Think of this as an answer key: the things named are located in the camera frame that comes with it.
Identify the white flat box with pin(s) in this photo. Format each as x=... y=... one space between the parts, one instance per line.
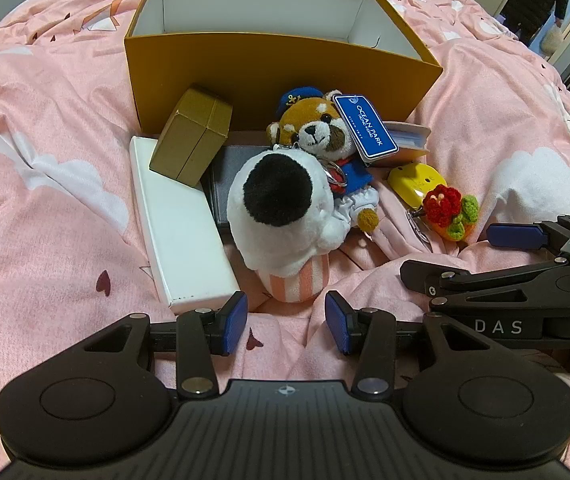
x=180 y=240

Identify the white plush with black spot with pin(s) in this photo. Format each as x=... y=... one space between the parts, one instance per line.
x=285 y=220

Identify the clear blue plastic case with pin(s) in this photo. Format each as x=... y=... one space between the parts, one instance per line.
x=407 y=137

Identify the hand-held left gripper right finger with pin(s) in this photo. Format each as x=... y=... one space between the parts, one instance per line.
x=337 y=325

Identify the pink printed blanket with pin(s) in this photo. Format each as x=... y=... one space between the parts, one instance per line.
x=60 y=115

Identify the small gold box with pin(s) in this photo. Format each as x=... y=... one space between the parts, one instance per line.
x=185 y=140

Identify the orange cardboard box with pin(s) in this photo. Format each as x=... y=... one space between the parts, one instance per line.
x=285 y=70

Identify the dark grey flat box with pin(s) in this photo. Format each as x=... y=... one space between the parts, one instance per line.
x=225 y=185

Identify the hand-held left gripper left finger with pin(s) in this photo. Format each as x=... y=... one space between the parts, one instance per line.
x=232 y=322

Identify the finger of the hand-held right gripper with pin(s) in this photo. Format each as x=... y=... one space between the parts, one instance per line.
x=512 y=236
x=475 y=285

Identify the yellow chick toy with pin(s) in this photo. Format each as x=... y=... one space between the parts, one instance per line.
x=412 y=180

